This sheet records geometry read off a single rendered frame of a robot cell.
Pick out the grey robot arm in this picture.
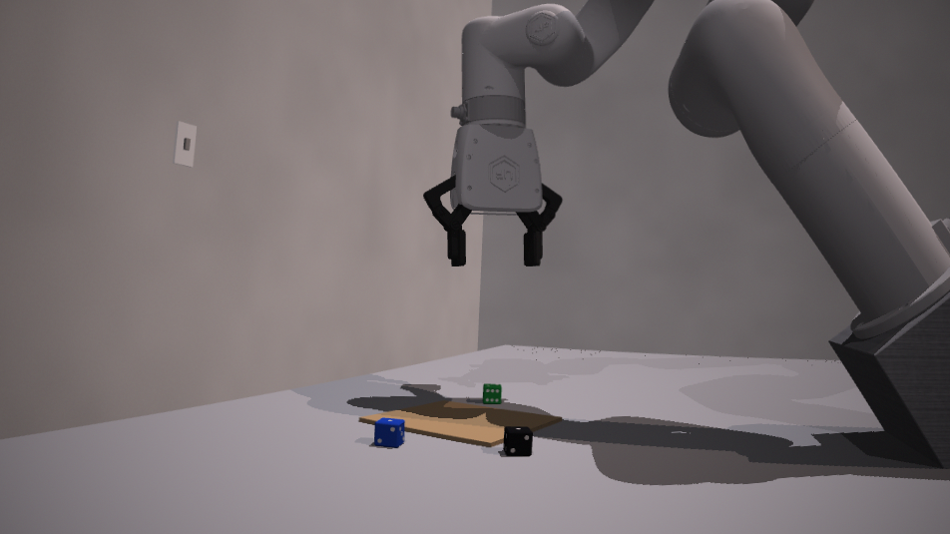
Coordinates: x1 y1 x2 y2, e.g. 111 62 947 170
451 0 950 339

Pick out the green die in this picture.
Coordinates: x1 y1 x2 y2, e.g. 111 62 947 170
483 384 502 404

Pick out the tan flat mat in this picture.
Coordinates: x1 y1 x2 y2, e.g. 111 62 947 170
359 400 562 447

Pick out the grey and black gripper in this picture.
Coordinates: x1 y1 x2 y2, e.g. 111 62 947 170
423 119 563 267

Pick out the black die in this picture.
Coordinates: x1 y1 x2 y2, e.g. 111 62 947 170
503 426 533 456

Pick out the blue die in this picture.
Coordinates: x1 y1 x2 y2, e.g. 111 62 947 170
374 417 405 448

